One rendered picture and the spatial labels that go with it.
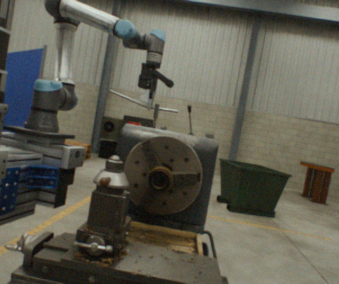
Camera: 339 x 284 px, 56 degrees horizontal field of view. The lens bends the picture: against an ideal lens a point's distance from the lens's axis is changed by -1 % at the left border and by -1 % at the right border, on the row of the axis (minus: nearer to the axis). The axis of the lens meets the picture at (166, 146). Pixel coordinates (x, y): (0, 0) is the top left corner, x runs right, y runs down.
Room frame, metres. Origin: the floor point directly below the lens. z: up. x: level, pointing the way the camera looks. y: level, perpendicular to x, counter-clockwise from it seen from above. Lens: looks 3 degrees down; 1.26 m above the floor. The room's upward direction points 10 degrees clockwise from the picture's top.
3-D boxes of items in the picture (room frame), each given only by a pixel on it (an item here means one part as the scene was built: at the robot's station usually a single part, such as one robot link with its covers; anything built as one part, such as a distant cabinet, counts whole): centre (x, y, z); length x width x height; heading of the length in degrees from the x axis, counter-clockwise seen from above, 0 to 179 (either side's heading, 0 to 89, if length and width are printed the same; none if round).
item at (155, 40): (1.49, 0.13, 1.65); 0.09 x 0.08 x 0.11; 80
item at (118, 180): (0.70, 0.11, 1.13); 0.08 x 0.08 x 0.03
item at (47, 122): (1.43, 0.57, 1.21); 0.15 x 0.15 x 0.10
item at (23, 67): (6.94, 3.83, 1.18); 4.12 x 0.80 x 2.35; 47
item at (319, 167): (9.22, -4.40, 0.50); 1.61 x 0.44 x 1.00; 175
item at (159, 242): (1.01, 0.01, 0.89); 0.36 x 0.30 x 0.04; 87
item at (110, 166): (0.70, 0.11, 1.17); 0.04 x 0.04 x 0.03
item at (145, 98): (1.47, 0.13, 1.38); 0.06 x 0.03 x 0.09; 87
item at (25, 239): (0.71, 0.29, 0.95); 0.07 x 0.04 x 0.04; 87
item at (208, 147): (1.70, -0.01, 1.06); 0.59 x 0.48 x 0.39; 177
